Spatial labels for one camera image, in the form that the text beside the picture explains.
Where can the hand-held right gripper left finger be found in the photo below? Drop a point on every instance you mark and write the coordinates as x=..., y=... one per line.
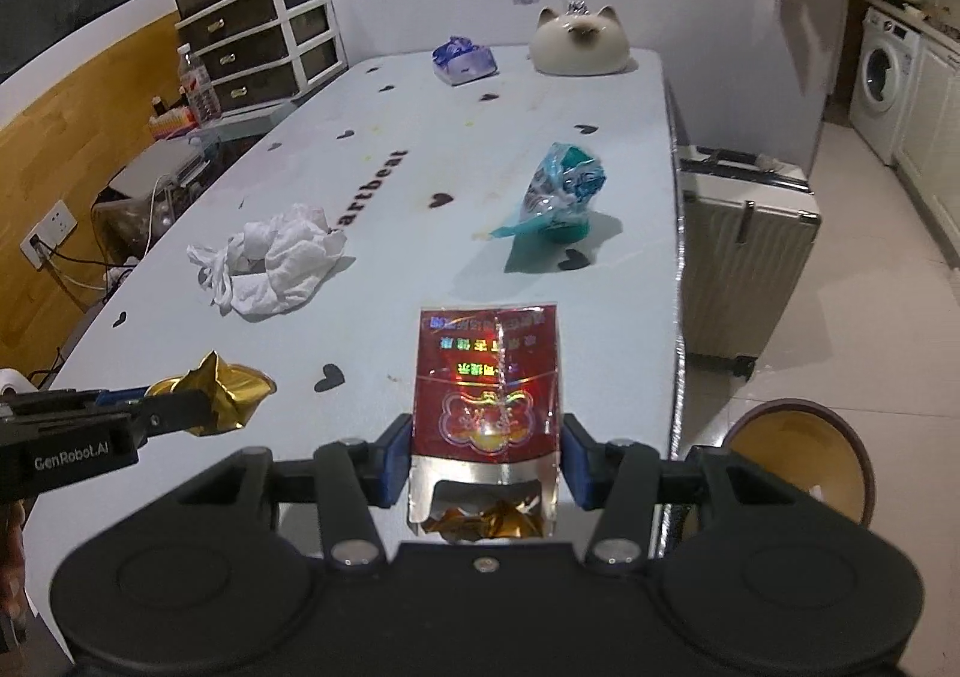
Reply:
x=395, y=456

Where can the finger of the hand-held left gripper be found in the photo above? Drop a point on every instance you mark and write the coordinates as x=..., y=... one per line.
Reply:
x=180, y=415
x=124, y=393

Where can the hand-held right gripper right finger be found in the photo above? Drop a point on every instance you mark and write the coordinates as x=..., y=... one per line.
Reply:
x=577, y=463

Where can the gold foil wrapper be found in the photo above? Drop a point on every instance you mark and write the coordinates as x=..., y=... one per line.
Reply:
x=229, y=388

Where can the red cigarette pack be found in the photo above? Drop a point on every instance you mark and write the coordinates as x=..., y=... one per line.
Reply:
x=484, y=385

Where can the white plastic bag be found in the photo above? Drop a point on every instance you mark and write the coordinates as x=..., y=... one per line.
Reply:
x=274, y=261

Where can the yellow trash bin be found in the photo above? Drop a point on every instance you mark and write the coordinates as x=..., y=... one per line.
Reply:
x=795, y=452

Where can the teal snack packet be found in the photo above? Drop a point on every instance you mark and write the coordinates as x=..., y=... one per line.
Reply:
x=559, y=193

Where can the person's left forearm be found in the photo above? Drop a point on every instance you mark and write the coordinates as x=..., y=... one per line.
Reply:
x=9, y=557

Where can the storage box grey lid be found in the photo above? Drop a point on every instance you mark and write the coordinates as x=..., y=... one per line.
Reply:
x=154, y=186

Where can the white ribbed suitcase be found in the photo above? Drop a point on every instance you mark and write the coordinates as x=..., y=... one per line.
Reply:
x=742, y=265

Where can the pink small box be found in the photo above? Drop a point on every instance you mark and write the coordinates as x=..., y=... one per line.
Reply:
x=172, y=124

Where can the sealed water bottle red label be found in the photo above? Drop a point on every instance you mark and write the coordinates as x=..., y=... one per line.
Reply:
x=197, y=88

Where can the white drawer unit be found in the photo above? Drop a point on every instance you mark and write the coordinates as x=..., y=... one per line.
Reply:
x=262, y=47

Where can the blue tissue pack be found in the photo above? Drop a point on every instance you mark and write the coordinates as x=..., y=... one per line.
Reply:
x=463, y=61

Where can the cat-shaped white ceramic pot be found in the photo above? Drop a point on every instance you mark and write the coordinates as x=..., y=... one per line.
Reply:
x=577, y=44

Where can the white lower kitchen cabinets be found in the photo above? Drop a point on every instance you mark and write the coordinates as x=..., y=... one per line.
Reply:
x=934, y=137

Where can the white washing machine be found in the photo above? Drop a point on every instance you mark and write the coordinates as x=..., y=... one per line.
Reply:
x=885, y=85

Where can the white wall outlet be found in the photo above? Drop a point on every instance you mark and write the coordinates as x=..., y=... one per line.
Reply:
x=46, y=235

